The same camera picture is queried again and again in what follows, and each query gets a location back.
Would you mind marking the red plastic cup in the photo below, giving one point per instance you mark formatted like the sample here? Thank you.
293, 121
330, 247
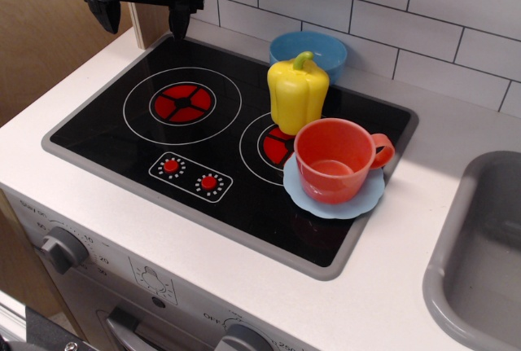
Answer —
334, 157

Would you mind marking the light blue scalloped plate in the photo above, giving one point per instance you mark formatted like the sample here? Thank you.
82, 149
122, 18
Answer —
364, 201

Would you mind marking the wooden side panel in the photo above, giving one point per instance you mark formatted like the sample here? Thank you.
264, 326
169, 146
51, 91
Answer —
42, 42

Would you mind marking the black toy stove top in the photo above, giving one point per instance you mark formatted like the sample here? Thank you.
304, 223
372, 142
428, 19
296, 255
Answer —
187, 126

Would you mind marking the yellow toy bell pepper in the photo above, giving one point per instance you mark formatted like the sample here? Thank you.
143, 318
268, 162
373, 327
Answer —
297, 89

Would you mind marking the blue plastic bowl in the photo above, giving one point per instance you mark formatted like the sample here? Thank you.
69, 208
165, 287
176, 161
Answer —
330, 54

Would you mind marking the grey left timer knob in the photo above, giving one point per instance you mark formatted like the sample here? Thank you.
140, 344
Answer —
63, 250

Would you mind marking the grey right oven knob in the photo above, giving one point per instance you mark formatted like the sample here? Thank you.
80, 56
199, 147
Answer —
241, 338

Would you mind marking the grey toy sink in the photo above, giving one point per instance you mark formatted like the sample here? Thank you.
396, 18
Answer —
471, 286

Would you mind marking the grey oven door handle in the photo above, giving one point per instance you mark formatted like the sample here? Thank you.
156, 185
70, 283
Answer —
122, 326

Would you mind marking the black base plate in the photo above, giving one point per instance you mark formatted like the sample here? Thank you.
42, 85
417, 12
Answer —
43, 334

